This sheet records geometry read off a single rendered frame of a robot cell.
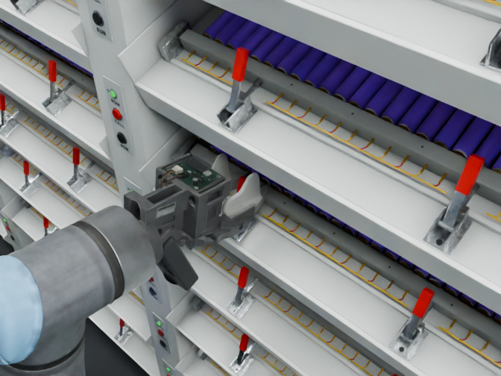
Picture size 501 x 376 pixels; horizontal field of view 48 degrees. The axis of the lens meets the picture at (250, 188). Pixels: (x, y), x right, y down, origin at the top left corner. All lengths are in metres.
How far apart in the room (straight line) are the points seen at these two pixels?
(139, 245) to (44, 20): 0.45
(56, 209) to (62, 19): 0.61
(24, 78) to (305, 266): 0.67
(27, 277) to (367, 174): 0.34
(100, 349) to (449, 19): 1.48
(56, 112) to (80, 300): 0.55
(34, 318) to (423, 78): 0.38
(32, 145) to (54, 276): 0.78
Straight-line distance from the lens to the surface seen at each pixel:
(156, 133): 0.82
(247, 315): 0.92
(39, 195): 1.46
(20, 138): 1.33
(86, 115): 1.01
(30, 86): 1.13
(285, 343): 0.90
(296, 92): 0.63
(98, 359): 1.75
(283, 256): 0.75
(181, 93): 0.71
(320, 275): 0.73
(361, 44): 0.48
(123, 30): 0.72
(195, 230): 0.64
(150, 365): 1.54
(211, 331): 1.13
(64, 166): 1.22
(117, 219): 0.58
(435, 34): 0.46
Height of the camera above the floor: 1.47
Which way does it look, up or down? 44 degrees down
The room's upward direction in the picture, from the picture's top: straight up
